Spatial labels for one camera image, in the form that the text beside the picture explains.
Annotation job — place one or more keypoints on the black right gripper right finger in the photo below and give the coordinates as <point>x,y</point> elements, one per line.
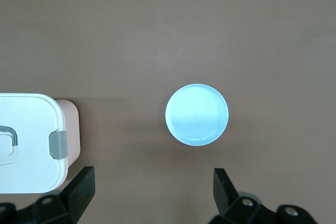
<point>223,192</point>

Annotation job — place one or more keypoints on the light blue round plate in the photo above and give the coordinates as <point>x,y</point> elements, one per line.
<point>197,115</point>

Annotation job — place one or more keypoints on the pink lunch box white lid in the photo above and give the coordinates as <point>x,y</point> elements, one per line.
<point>29,142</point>

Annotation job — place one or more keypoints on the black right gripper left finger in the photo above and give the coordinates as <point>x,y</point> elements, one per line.
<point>78,190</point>

